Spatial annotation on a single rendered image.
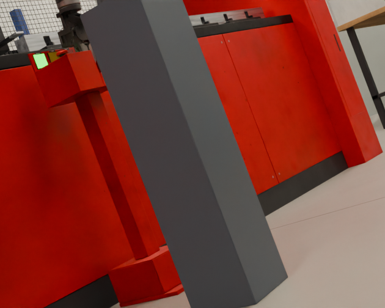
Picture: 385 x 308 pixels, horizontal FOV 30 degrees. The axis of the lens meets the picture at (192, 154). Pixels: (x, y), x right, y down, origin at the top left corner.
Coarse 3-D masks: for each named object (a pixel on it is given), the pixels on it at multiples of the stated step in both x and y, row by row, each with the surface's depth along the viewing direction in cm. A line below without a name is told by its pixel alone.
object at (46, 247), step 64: (256, 64) 339; (0, 128) 217; (64, 128) 237; (256, 128) 323; (320, 128) 368; (0, 192) 211; (64, 192) 229; (256, 192) 309; (0, 256) 205; (64, 256) 222; (128, 256) 242
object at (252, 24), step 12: (216, 24) 324; (228, 24) 331; (240, 24) 339; (252, 24) 347; (264, 24) 356; (276, 24) 365; (204, 36) 314; (60, 48) 246; (0, 60) 225; (12, 60) 229; (24, 60) 232
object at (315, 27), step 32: (192, 0) 414; (224, 0) 401; (256, 0) 390; (288, 0) 378; (320, 0) 388; (320, 32) 377; (320, 64) 376; (352, 96) 384; (352, 128) 374; (352, 160) 378
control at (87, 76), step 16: (64, 48) 234; (32, 64) 222; (48, 64) 217; (64, 64) 213; (80, 64) 215; (96, 64) 233; (48, 80) 219; (64, 80) 215; (80, 80) 213; (96, 80) 218; (48, 96) 220; (64, 96) 216; (80, 96) 222
